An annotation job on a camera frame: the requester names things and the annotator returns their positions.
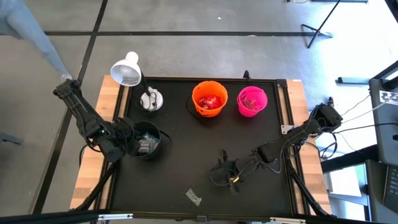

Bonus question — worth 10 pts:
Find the clear pinkish candy wrapper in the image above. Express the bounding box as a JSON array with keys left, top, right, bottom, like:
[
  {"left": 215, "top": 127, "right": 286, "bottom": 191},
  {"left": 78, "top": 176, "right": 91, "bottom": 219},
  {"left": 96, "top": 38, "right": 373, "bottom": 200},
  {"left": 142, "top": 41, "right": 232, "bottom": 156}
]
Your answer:
[{"left": 243, "top": 96, "right": 261, "bottom": 110}]

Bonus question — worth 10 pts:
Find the black lamp cable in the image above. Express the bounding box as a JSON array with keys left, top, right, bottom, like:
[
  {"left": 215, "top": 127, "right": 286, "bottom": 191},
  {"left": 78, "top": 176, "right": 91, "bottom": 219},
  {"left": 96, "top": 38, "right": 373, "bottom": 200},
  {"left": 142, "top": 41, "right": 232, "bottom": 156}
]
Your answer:
[{"left": 145, "top": 90, "right": 159, "bottom": 111}]

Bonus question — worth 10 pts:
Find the black white marker tag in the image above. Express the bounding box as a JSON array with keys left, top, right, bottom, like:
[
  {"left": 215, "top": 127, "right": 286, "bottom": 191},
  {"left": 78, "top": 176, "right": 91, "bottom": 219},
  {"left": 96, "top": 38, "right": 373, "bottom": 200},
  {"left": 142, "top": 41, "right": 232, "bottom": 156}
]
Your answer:
[{"left": 378, "top": 90, "right": 398, "bottom": 106}]

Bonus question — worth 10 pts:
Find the grey chair foot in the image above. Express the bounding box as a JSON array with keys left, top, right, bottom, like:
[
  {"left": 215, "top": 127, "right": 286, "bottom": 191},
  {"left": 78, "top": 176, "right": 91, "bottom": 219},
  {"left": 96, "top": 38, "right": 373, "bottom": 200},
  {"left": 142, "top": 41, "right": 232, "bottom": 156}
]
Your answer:
[{"left": 0, "top": 132, "right": 24, "bottom": 146}]

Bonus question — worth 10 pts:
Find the person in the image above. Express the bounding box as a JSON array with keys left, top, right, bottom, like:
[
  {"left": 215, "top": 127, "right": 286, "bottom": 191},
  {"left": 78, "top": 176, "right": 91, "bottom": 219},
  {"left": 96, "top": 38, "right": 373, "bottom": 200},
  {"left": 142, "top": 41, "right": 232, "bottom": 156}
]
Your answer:
[{"left": 0, "top": 0, "right": 73, "bottom": 82}]

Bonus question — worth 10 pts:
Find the white blue chocolate bar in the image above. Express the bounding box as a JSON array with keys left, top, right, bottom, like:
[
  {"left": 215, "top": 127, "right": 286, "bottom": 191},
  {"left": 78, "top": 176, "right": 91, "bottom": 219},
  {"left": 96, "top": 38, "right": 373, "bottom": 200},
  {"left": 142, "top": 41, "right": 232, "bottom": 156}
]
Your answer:
[
  {"left": 146, "top": 133, "right": 160, "bottom": 147},
  {"left": 136, "top": 138, "right": 153, "bottom": 155}
]

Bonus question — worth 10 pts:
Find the black support beam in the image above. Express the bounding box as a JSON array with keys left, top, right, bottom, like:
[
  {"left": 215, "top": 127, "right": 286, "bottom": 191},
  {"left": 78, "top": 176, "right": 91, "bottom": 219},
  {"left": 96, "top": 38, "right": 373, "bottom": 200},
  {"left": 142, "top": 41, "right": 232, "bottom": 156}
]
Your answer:
[{"left": 320, "top": 149, "right": 382, "bottom": 174}]

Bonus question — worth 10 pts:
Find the orange pumpkin bucket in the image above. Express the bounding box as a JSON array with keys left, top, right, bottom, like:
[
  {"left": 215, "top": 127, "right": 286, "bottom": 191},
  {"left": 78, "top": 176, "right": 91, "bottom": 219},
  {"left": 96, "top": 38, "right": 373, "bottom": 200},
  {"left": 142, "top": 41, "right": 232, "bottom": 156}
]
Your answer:
[{"left": 185, "top": 80, "right": 229, "bottom": 118}]

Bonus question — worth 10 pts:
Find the pink plastic bucket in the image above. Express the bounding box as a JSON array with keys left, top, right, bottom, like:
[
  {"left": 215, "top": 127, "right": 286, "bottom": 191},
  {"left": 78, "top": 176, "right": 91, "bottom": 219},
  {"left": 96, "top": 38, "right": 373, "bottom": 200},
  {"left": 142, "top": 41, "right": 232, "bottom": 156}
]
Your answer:
[{"left": 236, "top": 86, "right": 269, "bottom": 118}]

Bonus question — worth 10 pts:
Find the white desk lamp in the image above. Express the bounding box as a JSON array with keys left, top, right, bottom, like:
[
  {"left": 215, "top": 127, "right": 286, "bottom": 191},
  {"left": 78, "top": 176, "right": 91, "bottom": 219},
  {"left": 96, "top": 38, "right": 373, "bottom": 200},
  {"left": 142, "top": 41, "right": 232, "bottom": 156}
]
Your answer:
[{"left": 110, "top": 51, "right": 164, "bottom": 112}]

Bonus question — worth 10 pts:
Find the grey side desk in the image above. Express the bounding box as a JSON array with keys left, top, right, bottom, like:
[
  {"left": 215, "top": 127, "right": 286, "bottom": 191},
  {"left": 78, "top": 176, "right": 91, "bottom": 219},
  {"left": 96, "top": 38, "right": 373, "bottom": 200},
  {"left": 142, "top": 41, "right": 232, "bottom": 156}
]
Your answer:
[{"left": 365, "top": 60, "right": 398, "bottom": 224}]

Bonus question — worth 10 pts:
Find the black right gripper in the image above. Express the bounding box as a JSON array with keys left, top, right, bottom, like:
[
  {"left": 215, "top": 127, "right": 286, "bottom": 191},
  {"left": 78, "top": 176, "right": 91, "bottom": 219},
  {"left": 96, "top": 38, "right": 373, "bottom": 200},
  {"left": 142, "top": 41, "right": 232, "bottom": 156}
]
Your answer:
[{"left": 213, "top": 149, "right": 249, "bottom": 195}]

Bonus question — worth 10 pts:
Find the white floor cable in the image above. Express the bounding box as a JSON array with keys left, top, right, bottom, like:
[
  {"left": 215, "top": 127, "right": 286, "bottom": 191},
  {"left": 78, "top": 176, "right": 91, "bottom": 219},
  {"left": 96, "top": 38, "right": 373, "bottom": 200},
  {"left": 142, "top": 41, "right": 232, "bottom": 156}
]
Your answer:
[{"left": 341, "top": 101, "right": 388, "bottom": 124}]

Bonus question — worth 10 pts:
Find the silver metal bracket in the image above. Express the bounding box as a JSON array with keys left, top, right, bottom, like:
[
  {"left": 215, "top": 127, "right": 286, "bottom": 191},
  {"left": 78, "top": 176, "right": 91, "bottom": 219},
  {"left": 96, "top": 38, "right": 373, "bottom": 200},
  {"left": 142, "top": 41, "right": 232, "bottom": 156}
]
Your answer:
[
  {"left": 269, "top": 217, "right": 307, "bottom": 224},
  {"left": 98, "top": 213, "right": 134, "bottom": 221}
]

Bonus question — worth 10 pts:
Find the black aluminium frame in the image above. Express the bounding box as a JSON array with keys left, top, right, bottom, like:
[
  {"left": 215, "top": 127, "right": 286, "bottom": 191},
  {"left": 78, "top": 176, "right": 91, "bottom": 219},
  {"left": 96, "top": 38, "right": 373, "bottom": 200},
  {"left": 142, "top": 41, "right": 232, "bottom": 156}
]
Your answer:
[{"left": 0, "top": 76, "right": 336, "bottom": 224}]

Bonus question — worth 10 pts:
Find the clear green candy wrapper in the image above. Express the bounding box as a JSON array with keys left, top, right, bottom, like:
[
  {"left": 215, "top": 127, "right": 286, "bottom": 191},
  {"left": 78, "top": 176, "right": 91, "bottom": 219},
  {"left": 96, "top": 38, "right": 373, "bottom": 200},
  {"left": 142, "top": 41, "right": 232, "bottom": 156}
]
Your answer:
[{"left": 185, "top": 188, "right": 203, "bottom": 207}]

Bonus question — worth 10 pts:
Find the black plastic bucket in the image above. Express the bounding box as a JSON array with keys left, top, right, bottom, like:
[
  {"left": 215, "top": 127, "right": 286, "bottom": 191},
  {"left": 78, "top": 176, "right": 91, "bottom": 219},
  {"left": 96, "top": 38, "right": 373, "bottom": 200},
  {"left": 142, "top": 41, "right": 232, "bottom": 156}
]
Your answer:
[{"left": 124, "top": 120, "right": 172, "bottom": 160}]

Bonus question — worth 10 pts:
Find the dark laptop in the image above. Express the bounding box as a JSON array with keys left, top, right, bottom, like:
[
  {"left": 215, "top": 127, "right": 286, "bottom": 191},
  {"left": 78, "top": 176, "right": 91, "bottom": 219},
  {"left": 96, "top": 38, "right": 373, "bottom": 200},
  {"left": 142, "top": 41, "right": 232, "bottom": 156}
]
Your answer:
[{"left": 382, "top": 164, "right": 398, "bottom": 214}]

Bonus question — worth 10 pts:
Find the black floor cable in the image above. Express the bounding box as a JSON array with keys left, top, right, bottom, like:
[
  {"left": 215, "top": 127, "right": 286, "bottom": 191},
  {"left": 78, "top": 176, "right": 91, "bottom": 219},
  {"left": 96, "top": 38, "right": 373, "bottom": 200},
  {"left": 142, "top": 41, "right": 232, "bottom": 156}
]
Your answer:
[{"left": 334, "top": 121, "right": 398, "bottom": 134}]

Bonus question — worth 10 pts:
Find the black cable loop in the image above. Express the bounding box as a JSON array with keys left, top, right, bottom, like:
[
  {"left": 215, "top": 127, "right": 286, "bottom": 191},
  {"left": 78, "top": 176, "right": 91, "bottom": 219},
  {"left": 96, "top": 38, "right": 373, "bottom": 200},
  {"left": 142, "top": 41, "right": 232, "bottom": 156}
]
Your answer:
[{"left": 317, "top": 141, "right": 340, "bottom": 160}]

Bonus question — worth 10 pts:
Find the black floor tripod stand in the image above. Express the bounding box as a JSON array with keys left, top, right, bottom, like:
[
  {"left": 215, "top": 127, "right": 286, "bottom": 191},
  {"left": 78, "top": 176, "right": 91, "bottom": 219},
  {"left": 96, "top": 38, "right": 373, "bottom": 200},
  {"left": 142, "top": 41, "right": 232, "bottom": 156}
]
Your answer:
[{"left": 300, "top": 0, "right": 343, "bottom": 49}]

